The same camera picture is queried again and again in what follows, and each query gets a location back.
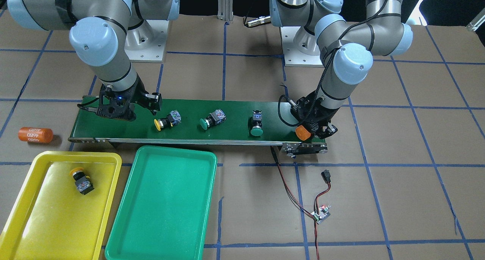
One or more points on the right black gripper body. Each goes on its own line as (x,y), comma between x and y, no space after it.
(138,93)

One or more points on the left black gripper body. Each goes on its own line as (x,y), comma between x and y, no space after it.
(324,118)

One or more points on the green push button switch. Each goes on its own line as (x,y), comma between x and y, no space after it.
(256,123)

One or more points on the yellow push button switch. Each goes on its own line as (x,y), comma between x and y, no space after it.
(172,119)

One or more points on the orange cylinder labelled 4680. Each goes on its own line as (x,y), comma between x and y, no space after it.
(35,135)

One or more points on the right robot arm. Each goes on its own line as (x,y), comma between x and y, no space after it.
(98,30)

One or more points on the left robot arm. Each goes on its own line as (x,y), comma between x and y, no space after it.
(346,51)

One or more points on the green conveyor belt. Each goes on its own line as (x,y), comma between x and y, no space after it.
(235,130)

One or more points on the small controller circuit board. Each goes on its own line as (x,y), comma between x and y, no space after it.
(321,214)

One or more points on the green plastic tray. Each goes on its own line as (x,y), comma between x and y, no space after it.
(164,210)

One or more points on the yellow plastic tray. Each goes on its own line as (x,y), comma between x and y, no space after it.
(50,219)

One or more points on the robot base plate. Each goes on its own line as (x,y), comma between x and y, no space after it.
(299,48)
(146,41)

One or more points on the aluminium frame post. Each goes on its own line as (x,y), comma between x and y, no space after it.
(225,10)

